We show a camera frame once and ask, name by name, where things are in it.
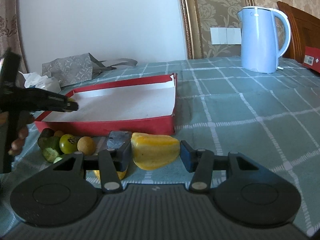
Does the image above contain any yellow jackfruit piece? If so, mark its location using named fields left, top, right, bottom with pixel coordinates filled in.
left=93, top=170, right=127, bottom=181
left=131, top=132, right=180, bottom=171

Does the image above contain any green tomato with calyx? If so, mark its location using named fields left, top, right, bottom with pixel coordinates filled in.
left=59, top=134, right=79, bottom=154

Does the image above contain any longan fruit with stem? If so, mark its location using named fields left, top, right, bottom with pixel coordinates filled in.
left=54, top=131, right=64, bottom=137

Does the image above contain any large cucumber piece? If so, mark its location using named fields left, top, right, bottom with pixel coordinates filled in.
left=42, top=136, right=61, bottom=163

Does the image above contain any person's hand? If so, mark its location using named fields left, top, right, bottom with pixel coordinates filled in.
left=1, top=112, right=35, bottom=157

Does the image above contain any tissue pack with cat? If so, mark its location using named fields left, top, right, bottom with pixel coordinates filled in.
left=20, top=72, right=61, bottom=93

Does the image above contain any grey patterned gift bag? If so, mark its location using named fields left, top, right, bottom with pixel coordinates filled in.
left=42, top=53, right=137, bottom=87

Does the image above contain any beige curtain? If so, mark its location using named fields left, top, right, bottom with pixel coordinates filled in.
left=0, top=0, right=27, bottom=73

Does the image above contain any red shallow cardboard box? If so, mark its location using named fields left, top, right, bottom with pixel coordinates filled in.
left=35, top=73, right=177, bottom=136

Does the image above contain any light blue electric kettle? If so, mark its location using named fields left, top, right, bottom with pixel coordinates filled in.
left=238, top=6, right=291, bottom=74

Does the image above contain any red box at edge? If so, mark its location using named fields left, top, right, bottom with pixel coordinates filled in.
left=303, top=46, right=320, bottom=73

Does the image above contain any wooden headboard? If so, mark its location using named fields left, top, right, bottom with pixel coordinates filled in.
left=277, top=1, right=320, bottom=63

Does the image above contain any gold picture frame moulding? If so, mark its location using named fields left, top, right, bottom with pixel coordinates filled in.
left=180, top=0, right=203, bottom=59

